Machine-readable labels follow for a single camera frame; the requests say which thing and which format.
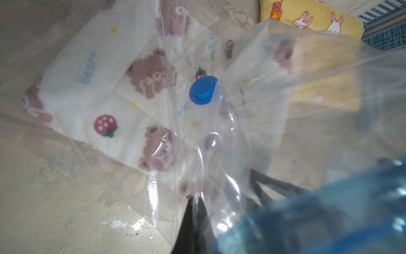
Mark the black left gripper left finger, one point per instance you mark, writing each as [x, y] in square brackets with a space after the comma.
[185, 242]

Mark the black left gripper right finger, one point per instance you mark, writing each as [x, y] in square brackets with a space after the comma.
[205, 241]

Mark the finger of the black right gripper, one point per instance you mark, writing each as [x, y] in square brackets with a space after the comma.
[283, 188]

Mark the clear plastic vacuum bag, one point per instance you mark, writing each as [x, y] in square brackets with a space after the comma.
[315, 109]

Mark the white bear print blanket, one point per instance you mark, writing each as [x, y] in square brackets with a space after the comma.
[109, 86]

